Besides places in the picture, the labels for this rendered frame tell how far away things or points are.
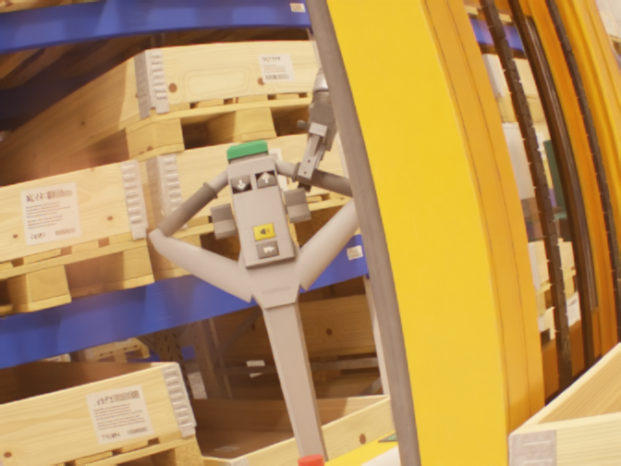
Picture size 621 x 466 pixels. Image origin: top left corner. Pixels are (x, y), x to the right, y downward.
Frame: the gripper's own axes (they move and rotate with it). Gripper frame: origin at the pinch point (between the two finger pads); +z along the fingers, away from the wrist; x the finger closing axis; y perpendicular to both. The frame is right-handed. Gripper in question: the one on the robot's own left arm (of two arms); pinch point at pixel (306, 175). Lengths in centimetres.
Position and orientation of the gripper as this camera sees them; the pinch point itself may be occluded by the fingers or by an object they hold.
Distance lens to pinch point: 188.3
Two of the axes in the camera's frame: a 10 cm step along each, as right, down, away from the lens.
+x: 0.0, -2.6, -9.7
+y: -9.6, -2.9, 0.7
